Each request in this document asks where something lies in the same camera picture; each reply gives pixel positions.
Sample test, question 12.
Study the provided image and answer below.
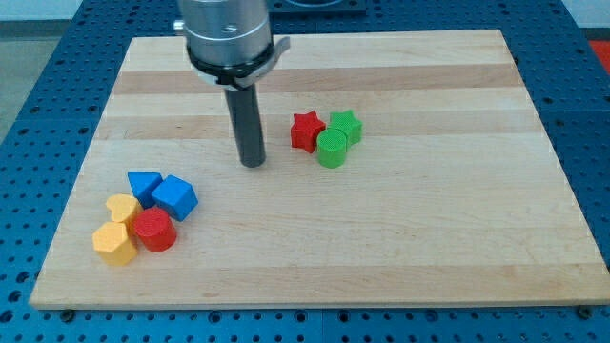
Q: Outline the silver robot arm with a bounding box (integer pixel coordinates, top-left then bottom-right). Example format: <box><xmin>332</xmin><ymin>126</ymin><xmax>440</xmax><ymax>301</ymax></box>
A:
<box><xmin>174</xmin><ymin>0</ymin><xmax>291</xmax><ymax>91</ymax></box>

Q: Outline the red star block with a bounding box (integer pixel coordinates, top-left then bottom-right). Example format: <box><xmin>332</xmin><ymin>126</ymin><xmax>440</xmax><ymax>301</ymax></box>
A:
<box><xmin>290</xmin><ymin>111</ymin><xmax>326</xmax><ymax>153</ymax></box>

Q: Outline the green star block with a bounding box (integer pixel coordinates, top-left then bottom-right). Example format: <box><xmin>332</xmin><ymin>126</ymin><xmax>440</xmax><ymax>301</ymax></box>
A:
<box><xmin>328</xmin><ymin>110</ymin><xmax>363</xmax><ymax>148</ymax></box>

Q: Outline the green cylinder block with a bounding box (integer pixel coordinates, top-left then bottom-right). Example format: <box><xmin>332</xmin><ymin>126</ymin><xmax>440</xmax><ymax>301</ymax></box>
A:
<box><xmin>316</xmin><ymin>129</ymin><xmax>347</xmax><ymax>169</ymax></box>

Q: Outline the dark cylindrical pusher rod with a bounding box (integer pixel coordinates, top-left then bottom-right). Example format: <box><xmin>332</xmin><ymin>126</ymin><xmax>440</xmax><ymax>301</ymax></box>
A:
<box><xmin>225</xmin><ymin>85</ymin><xmax>266</xmax><ymax>168</ymax></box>

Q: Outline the wooden board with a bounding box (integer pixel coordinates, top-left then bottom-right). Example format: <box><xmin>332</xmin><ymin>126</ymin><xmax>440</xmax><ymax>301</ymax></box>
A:
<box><xmin>30</xmin><ymin>30</ymin><xmax>609</xmax><ymax>310</ymax></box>

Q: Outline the blue cube block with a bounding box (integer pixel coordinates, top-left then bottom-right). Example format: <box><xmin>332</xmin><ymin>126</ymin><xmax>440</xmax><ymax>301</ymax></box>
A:
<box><xmin>152</xmin><ymin>174</ymin><xmax>198</xmax><ymax>221</ymax></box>

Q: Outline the red cylinder block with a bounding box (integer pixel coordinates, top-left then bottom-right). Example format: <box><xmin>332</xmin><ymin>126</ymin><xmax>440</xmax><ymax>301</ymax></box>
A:
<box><xmin>134</xmin><ymin>208</ymin><xmax>177</xmax><ymax>252</ymax></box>

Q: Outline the blue triangle block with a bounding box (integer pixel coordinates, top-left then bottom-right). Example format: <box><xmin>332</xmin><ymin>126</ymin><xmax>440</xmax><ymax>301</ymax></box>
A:
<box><xmin>127</xmin><ymin>171</ymin><xmax>163</xmax><ymax>209</ymax></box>

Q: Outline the yellow heart block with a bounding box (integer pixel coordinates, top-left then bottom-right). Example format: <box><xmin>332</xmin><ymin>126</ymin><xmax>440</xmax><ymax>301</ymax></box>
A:
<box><xmin>106</xmin><ymin>193</ymin><xmax>143</xmax><ymax>234</ymax></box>

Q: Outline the yellow hexagon block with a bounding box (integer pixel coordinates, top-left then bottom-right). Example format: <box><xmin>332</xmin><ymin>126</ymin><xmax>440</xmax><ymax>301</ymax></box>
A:
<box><xmin>91</xmin><ymin>222</ymin><xmax>138</xmax><ymax>266</ymax></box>

